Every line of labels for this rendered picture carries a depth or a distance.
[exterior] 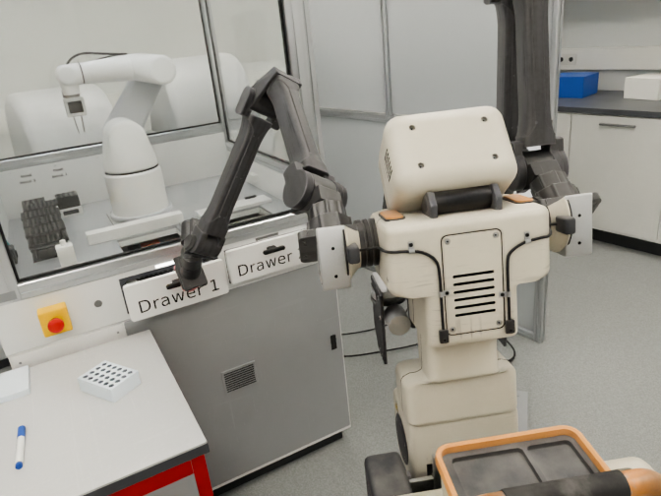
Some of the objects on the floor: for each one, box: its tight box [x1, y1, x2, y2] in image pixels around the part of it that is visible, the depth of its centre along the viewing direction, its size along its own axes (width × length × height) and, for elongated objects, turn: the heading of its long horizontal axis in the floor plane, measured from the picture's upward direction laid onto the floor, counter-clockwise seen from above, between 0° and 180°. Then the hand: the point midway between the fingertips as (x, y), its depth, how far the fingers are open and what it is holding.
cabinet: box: [8, 262, 351, 496], centre depth 224 cm, size 95×103×80 cm
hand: (189, 284), depth 159 cm, fingers closed on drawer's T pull, 3 cm apart
